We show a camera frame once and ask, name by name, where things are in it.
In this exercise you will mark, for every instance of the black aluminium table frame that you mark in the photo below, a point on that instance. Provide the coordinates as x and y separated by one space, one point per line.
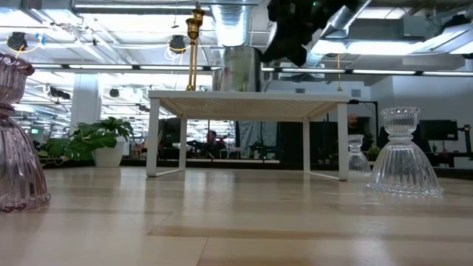
240 163

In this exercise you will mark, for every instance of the pink glass candle holder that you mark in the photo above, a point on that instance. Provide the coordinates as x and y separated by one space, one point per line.
18 166

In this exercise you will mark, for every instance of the short gold candlestick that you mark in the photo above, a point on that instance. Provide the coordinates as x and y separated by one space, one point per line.
192 29

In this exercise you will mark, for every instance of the black ceiling camera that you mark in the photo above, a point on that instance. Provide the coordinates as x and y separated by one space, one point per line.
178 43
16 40

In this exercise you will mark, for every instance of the small background green plant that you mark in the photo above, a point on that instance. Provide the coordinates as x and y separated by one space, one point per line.
375 153

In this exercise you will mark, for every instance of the green potted plant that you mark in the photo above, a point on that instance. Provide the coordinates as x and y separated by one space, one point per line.
107 155

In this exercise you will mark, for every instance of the person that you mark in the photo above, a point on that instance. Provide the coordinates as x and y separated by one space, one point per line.
353 122
211 138

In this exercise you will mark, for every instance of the clear glass candle holder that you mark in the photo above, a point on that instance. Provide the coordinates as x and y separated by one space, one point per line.
403 170
356 162

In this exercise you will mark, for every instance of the white perforated metal shelf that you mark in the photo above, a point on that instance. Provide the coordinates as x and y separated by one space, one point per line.
251 95

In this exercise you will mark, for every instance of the black background monitor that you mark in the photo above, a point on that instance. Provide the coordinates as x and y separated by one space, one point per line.
438 130

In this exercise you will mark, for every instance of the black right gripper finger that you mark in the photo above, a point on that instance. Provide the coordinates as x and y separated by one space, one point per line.
297 50
277 53

